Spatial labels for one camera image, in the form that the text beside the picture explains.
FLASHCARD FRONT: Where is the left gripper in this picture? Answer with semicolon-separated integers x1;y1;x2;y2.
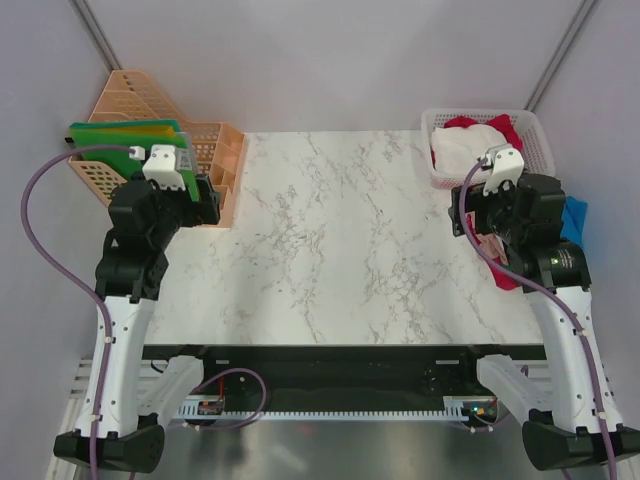
134;171;219;248

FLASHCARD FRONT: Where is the white t shirt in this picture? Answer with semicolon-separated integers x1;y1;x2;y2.
430;124;507;175

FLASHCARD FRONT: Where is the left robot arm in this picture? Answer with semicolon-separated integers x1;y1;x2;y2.
54;174;221;474

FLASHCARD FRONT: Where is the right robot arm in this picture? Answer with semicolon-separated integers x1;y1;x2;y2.
449;173;639;478

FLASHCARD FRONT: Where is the beige pink t shirt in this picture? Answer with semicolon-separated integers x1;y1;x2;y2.
478;234;509;265

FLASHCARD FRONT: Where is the white plastic basket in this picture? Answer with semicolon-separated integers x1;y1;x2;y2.
421;107;556;189

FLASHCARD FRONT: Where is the peach plastic file organizer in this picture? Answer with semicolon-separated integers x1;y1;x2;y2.
67;70;247;229

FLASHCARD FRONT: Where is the red t shirt on table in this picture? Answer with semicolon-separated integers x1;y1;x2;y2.
466;213;519;291

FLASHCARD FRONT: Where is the blue t shirt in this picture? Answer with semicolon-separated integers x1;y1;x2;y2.
561;196;588;247

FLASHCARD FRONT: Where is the red t shirt in basket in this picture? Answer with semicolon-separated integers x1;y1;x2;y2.
444;114;523;151

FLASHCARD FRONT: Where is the green file folder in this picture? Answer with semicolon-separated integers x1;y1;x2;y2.
69;119;199;200

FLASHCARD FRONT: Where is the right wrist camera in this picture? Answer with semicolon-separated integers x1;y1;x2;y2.
483;144;524;196

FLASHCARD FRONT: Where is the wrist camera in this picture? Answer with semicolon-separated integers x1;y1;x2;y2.
483;144;524;196
142;144;186;191

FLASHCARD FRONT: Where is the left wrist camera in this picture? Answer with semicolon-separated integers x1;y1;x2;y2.
142;144;186;191

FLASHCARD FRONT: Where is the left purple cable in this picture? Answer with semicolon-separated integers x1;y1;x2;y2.
19;144;146;480

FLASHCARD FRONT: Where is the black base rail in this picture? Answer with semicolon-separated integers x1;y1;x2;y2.
143;345;545;411

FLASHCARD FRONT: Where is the white slotted cable duct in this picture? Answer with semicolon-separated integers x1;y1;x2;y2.
173;396;497;422

